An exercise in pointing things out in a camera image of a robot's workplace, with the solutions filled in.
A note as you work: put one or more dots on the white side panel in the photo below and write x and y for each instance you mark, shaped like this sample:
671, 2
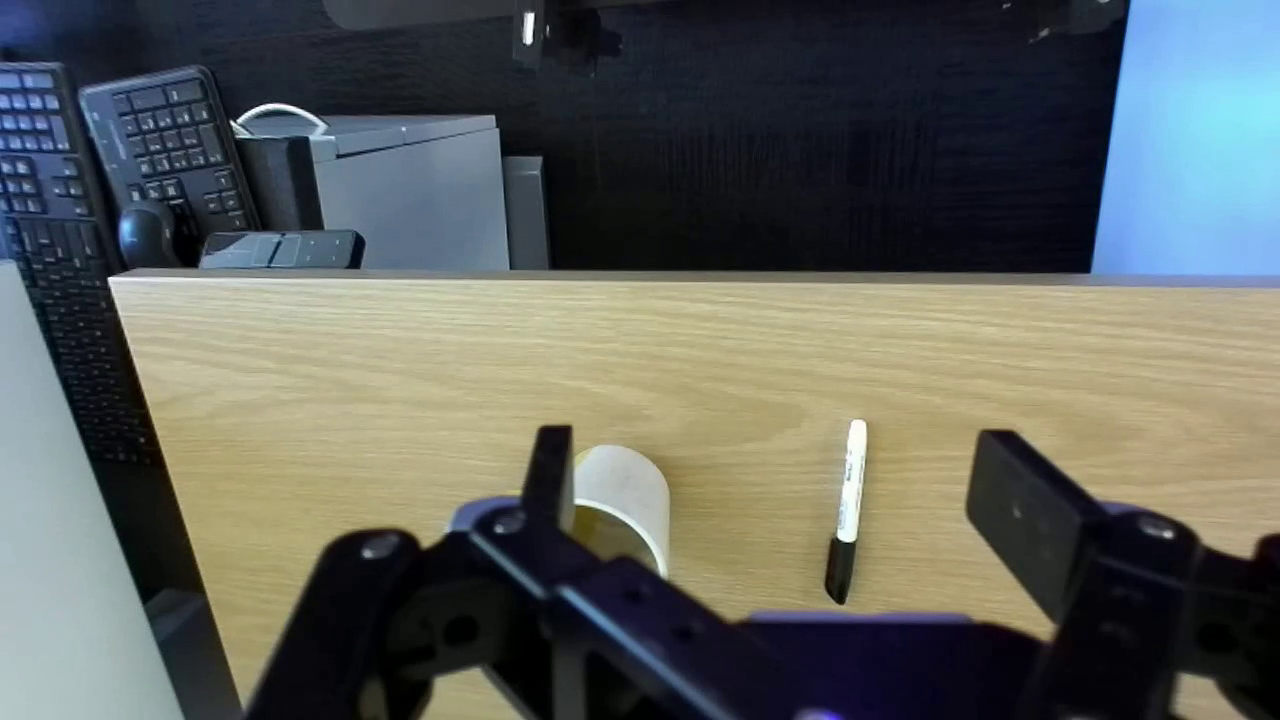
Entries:
61, 534

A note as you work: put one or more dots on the short black keyboard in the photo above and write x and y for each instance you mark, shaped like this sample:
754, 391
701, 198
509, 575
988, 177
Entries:
164, 140

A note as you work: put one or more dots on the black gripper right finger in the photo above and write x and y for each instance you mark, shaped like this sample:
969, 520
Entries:
1055, 534

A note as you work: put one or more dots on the white marker black cap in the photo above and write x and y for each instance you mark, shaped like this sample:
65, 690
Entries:
851, 494

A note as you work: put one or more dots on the long black keyboard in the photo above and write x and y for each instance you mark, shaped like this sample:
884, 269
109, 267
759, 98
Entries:
40, 162

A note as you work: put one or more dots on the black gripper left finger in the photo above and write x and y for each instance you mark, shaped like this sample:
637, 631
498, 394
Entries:
534, 601

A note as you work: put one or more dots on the flat black device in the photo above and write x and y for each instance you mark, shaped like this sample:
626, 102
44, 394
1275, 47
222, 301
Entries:
284, 249

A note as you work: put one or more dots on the grey computer box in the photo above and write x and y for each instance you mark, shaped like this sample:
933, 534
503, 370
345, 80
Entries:
413, 193

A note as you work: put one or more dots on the black computer mouse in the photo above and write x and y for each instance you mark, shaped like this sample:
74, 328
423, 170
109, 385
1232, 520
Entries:
144, 232

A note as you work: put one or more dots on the narrow grey box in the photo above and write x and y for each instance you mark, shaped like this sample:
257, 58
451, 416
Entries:
531, 214

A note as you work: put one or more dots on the black box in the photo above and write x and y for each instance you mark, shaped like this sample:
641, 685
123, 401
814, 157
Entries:
283, 183

